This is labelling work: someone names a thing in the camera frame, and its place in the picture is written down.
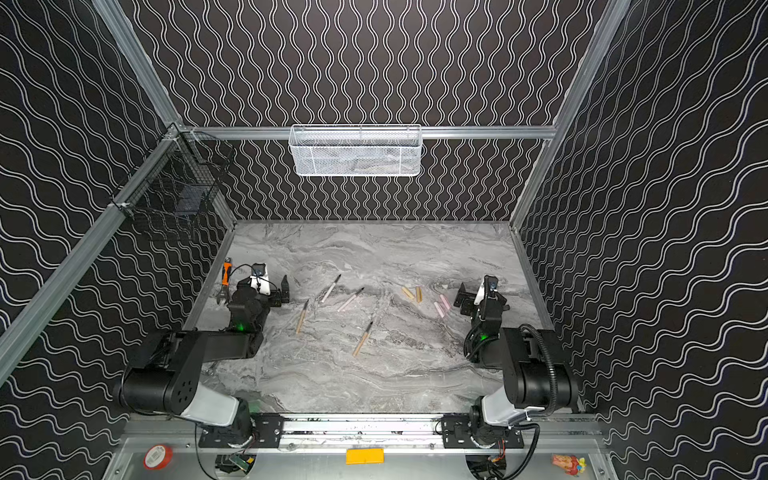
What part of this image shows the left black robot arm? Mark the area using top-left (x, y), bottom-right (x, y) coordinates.
top-left (115, 276), bottom-right (290, 449)

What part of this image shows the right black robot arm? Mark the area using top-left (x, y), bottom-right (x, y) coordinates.
top-left (441, 276), bottom-right (578, 449)

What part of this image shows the pink pen left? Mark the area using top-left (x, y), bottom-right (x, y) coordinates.
top-left (320, 274), bottom-right (342, 304)

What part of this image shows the pink pen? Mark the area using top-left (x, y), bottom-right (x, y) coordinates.
top-left (337, 287), bottom-right (365, 312)
top-left (320, 274), bottom-right (342, 304)

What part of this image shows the pink pen right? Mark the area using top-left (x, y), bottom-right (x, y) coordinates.
top-left (337, 287), bottom-right (365, 312)

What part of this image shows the red yellow small toy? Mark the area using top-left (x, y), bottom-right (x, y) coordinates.
top-left (551, 454), bottom-right (586, 476)

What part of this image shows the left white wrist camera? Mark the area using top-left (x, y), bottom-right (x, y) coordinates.
top-left (250, 263), bottom-right (272, 296)

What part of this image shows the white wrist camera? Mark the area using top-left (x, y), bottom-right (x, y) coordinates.
top-left (474, 275), bottom-right (499, 306)
top-left (250, 263), bottom-right (272, 296)

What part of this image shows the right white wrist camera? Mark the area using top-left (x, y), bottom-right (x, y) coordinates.
top-left (474, 275), bottom-right (499, 306)

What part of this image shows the orange handled adjustable wrench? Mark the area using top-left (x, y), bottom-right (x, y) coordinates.
top-left (216, 257), bottom-right (233, 305)

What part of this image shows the black wire mesh basket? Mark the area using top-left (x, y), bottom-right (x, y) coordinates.
top-left (116, 123), bottom-right (236, 243)

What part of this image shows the white wire mesh basket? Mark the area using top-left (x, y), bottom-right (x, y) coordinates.
top-left (288, 124), bottom-right (423, 177)

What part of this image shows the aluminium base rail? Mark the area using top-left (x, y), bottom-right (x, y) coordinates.
top-left (119, 412), bottom-right (607, 454)

